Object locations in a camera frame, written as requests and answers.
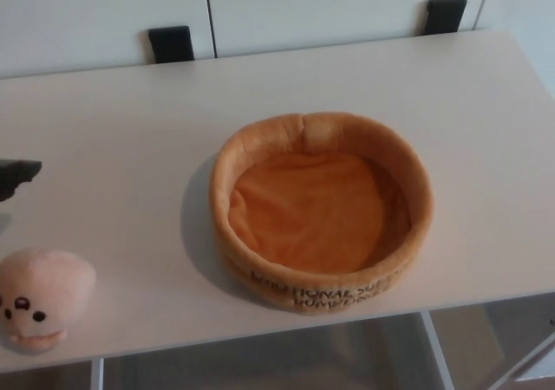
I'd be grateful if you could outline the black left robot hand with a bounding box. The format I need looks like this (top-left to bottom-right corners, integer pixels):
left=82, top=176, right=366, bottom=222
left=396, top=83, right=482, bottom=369
left=0, top=159, right=43, bottom=203

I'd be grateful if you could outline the black rectangular bracket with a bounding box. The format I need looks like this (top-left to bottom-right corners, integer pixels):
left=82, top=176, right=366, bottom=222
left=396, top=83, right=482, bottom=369
left=426, top=0, right=469, bottom=35
left=147, top=25, right=194, bottom=65

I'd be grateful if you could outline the orange round plush plate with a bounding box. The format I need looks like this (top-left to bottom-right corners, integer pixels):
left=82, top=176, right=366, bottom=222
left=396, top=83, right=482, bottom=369
left=208, top=111, right=436, bottom=318

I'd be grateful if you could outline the white slanted frame bar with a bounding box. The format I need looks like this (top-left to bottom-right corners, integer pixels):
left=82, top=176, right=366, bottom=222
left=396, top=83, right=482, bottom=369
left=502, top=341, right=555, bottom=390

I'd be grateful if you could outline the white cabinet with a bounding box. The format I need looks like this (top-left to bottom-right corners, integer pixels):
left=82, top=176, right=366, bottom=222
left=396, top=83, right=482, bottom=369
left=0, top=0, right=555, bottom=81

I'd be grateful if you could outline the beige plush dumpling toy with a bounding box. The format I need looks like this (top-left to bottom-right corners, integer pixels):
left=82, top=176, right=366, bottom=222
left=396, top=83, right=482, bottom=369
left=0, top=247, right=98, bottom=355

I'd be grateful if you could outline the white metal table leg frame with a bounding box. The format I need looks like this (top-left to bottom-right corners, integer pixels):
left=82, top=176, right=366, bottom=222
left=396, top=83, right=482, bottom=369
left=89, top=356, right=106, bottom=390
left=417, top=310, right=457, bottom=390

